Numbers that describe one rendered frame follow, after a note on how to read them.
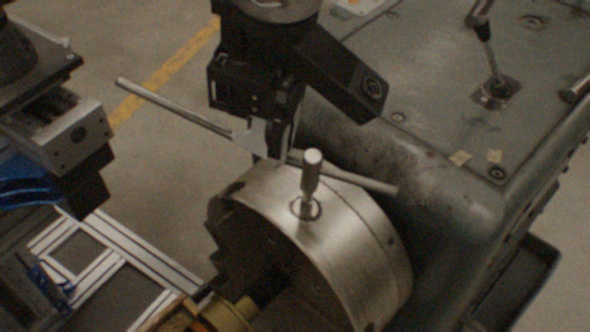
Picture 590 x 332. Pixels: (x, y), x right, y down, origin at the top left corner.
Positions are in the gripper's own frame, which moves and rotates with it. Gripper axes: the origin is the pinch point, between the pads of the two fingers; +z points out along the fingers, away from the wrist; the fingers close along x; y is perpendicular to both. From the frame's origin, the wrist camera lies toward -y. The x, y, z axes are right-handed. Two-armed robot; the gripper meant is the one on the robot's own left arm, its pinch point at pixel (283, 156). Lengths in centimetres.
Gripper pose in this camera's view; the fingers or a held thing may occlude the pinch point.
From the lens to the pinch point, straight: 56.1
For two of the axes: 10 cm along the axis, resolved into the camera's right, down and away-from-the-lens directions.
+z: -0.9, 5.8, 8.1
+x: -3.1, 7.6, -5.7
